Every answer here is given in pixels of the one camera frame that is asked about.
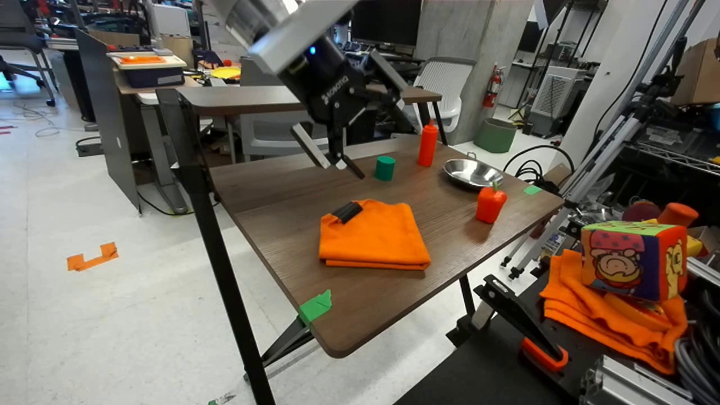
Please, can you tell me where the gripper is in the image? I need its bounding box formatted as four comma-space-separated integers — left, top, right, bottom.
280, 38, 418, 180

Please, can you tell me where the orange folded cloth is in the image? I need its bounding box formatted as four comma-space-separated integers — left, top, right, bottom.
319, 199, 431, 271

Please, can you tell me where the orange squeeze bottle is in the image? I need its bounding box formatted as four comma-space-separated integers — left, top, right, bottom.
417, 120, 438, 168

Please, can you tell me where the white mesh office chair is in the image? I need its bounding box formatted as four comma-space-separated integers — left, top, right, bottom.
413, 56, 477, 133

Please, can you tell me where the black rectangular block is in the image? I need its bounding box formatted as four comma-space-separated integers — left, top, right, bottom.
332, 201, 364, 224

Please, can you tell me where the black monitor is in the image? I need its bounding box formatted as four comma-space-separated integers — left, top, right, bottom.
350, 0, 422, 48

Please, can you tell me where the silver metal bowl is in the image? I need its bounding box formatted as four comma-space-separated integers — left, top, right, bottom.
443, 152, 504, 190

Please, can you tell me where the brown table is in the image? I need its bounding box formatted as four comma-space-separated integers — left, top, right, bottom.
177, 84, 449, 165

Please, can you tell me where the green round bin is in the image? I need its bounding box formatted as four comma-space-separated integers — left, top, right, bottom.
474, 118, 517, 154

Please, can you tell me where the red fire extinguisher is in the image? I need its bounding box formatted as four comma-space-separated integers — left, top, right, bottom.
483, 63, 505, 109

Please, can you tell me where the orange toy bell pepper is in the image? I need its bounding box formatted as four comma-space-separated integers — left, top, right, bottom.
476, 181, 508, 224

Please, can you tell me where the white air conditioner unit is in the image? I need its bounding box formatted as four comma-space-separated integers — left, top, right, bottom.
530, 66, 588, 137

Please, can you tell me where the large green tape piece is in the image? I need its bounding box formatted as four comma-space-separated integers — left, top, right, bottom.
298, 290, 332, 327

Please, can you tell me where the black pole stand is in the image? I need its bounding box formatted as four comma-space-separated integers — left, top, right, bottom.
156, 89, 276, 405

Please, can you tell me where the blue bin with white lid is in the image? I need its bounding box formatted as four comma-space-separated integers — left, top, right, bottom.
107, 52, 187, 89

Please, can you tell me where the silver tripod stand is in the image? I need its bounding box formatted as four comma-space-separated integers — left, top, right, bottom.
501, 0, 707, 282

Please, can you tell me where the black partition panel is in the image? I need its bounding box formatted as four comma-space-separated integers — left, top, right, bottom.
75, 28, 141, 213

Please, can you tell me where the dark red ball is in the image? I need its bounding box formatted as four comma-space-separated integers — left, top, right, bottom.
622, 201, 662, 223

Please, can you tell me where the colourful plush cube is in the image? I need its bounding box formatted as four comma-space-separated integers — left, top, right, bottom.
580, 221, 688, 302

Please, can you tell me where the orange floor tape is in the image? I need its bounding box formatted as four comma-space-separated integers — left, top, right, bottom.
66, 242, 119, 272

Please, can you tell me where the pile of orange cloths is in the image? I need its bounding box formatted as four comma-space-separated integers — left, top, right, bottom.
540, 249, 690, 375

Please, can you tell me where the orange toy cylinder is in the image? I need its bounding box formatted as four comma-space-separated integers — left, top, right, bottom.
657, 202, 699, 228

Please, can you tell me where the cardboard box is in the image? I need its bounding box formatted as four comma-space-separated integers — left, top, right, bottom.
670, 38, 720, 106

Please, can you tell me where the grey office chair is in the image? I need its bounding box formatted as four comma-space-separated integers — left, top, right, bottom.
0, 0, 57, 107

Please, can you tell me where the aluminium profile bar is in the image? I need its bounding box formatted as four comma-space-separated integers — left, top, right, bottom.
579, 354, 698, 405

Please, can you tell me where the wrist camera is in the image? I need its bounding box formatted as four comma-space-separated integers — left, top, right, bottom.
247, 0, 361, 77

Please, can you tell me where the coil of black cable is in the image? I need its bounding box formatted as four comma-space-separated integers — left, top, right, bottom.
502, 145, 575, 191

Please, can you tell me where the black clamp with orange handle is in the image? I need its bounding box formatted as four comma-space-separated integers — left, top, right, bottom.
474, 274, 569, 372

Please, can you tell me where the wire shelf rack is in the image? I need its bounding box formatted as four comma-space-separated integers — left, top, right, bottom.
613, 101, 720, 226

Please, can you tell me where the bundle of grey cables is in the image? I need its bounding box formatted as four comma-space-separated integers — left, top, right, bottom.
672, 332, 720, 405

